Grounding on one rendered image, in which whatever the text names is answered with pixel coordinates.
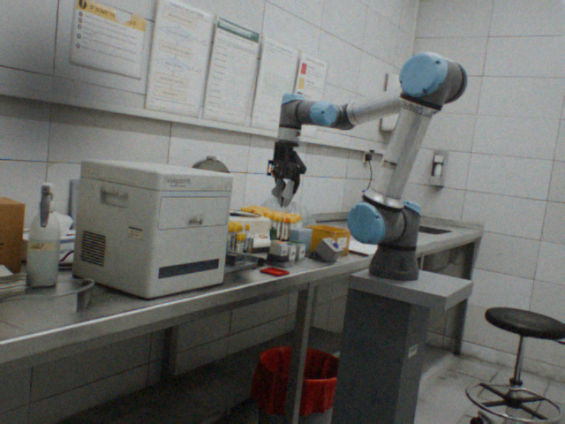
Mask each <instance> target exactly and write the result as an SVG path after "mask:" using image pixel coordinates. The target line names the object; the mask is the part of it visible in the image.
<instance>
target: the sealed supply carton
mask: <svg viewBox="0 0 565 424"><path fill-rule="evenodd" d="M25 210H26V203H23V202H20V201H15V200H13V199H10V198H8V197H6V196H1V195H0V266H2V265H4V266H5V267H6V268H7V269H8V270H9V271H10V272H11V273H12V274H13V275H14V274H19V273H21V261H22V248H23V236H24V222H25Z"/></svg>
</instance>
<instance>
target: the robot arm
mask: <svg viewBox="0 0 565 424"><path fill-rule="evenodd" d="M399 81H400V83H401V86H400V87H396V88H393V89H390V90H388V91H385V92H382V93H378V94H376V95H371V96H368V97H366V98H364V99H360V100H357V101H355V102H350V103H347V104H344V105H341V106H338V105H334V104H333V103H331V102H326V101H318V102H316V101H305V96H304V95H300V94H292V93H286V94H284V95H283V96H282V105H281V114H280V120H279V127H278V134H277V139H278V140H279V141H277V142H275V150H274V157H273V160H270V159H268V165H267V176H272V177H273V178H275V184H276V186H275V188H273V189H272V191H271V194H272V195H274V196H275V197H277V200H278V203H279V205H280V207H283V200H284V198H286V201H285V206H284V207H285V208H287V207H288V205H289V204H290V202H291V200H292V198H293V196H294V195H295V194H296V192H297V190H298V187H299V184H300V174H303V175H305V172H306V169H307V168H306V166H305V164H304V163H303V161H302V160H301V158H300V157H299V156H298V154H297V153H296V151H293V148H298V146H299V144H298V142H300V135H301V129H302V125H317V126H324V127H328V128H335V129H339V130H342V131H346V130H352V129H353V128H354V127H355V126H357V125H360V124H363V123H365V122H369V121H372V120H375V119H379V118H382V117H391V116H394V115H397V114H399V117H398V118H397V120H396V123H395V127H394V130H393V132H392V134H391V137H390V140H389V143H388V146H387V149H386V151H385V154H384V156H383V158H382V160H381V163H380V168H379V169H378V172H377V175H376V177H375V180H374V182H373V186H372V188H371V189H369V190H367V191H365V194H364V196H363V198H362V201H361V202H360V203H358V204H356V205H355V206H353V207H352V208H351V210H350V212H349V214H348V228H349V230H350V234H351V235H352V236H353V237H354V239H356V240H357V241H358V242H360V243H363V244H368V245H377V244H378V245H377V249H376V251H375V253H374V255H373V258H372V259H371V262H370V264H369V268H368V273H371V274H373V275H375V276H380V277H384V278H388V279H394V280H403V281H412V280H417V279H418V275H419V270H418V262H417V256H416V248H417V242H418V229H419V223H420V218H421V207H420V205H419V204H418V203H416V202H412V201H404V200H402V196H403V190H404V188H405V186H406V183H407V180H408V178H409V175H410V174H411V170H412V167H413V164H414V163H415V160H416V158H417V156H418V152H419V150H420V148H421V145H422V143H423V140H424V138H425V136H426V132H427V129H428V127H429V125H430V122H431V120H432V117H433V116H435V115H437V114H439V113H441V111H442V108H443V106H444V105H446V104H449V103H452V102H454V101H456V100H457V99H459V98H460V97H461V96H462V95H463V93H464V91H465V89H466V87H467V83H468V77H467V73H466V71H465V70H464V68H463V67H462V66H461V65H460V64H459V63H457V62H455V61H452V60H450V59H448V58H445V57H443V56H442V55H440V54H438V53H433V52H428V51H423V52H419V53H416V54H414V55H413V56H411V57H409V58H408V60H407V61H406V62H405V63H404V65H403V67H402V69H401V71H400V75H399ZM269 164H271V172H268V169H269ZM273 165H274V167H273ZM272 169H273V170H272ZM272 173H273V175H272ZM284 179H289V180H288V184H287V183H286V182H285V181H284ZM286 186H287V188H286ZM285 188H286V189H285Z"/></svg>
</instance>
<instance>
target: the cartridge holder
mask: <svg viewBox="0 0 565 424"><path fill-rule="evenodd" d="M288 258H289V256H288V255H282V256H280V255H276V254H270V253H267V258H264V263H267V264H271V265H275V266H278V267H281V268H287V267H291V266H292V263H293V262H290V261H288Z"/></svg>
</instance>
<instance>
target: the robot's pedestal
mask: <svg viewBox="0 0 565 424"><path fill-rule="evenodd" d="M430 310H431V308H428V307H422V306H418V305H414V304H411V303H407V302H404V301H401V300H397V299H391V298H387V297H383V296H380V295H376V294H372V293H369V292H365V291H360V290H356V289H352V288H349V286H348V294H347V301H346V308H345V314H344V321H343V334H342V341H341V348H340V354H339V361H338V368H337V375H336V382H335V394H334V401H333V408H332V415H331V421H330V424H413V423H414V417H415V411H416V404H417V400H418V388H419V382H420V376H421V369H422V363H423V357H424V351H425V345H426V334H427V328H428V322H429V315H430Z"/></svg>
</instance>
